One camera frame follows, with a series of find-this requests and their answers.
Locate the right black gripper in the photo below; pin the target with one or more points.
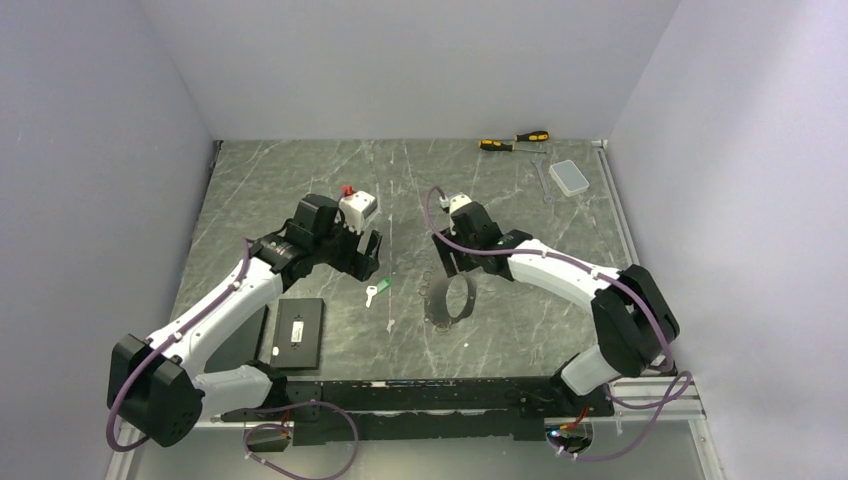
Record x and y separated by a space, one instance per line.
447 242

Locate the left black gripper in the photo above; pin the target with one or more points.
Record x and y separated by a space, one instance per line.
359 265

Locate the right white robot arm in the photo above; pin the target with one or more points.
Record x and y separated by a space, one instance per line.
633 323

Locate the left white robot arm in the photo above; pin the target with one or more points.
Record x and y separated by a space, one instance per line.
159 387

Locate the key with green tag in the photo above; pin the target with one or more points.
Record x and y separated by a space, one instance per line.
373 290

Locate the small silver wrench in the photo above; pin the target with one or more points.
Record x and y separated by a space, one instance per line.
538 164

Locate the black flat box near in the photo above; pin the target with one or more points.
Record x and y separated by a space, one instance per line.
298 334

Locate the yellow black screwdriver lower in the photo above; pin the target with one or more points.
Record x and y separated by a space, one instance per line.
490 145

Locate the clear plastic box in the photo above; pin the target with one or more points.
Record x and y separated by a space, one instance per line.
568 178

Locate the orange black screwdriver upper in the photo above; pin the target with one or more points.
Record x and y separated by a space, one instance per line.
537 136

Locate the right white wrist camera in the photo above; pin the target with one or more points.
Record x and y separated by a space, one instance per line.
452 204

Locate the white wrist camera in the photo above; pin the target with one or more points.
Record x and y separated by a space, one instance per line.
356 207
452 204

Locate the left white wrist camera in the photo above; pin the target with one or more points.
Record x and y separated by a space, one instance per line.
356 207

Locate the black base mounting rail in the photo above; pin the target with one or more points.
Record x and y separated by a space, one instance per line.
516 407

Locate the aluminium frame rail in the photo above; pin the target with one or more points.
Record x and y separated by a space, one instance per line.
652 390

